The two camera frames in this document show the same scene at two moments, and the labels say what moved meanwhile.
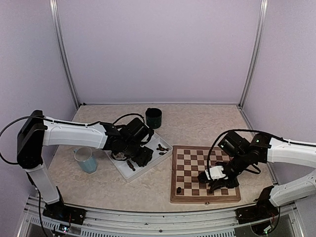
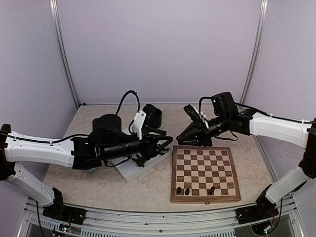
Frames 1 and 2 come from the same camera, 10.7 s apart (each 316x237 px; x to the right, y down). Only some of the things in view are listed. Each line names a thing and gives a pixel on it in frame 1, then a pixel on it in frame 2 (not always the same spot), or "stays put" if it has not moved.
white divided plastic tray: x=131 y=171 stays put
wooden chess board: x=188 y=162 stays put
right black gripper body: x=240 y=163 → x=206 y=135
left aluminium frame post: x=54 y=5 stays put
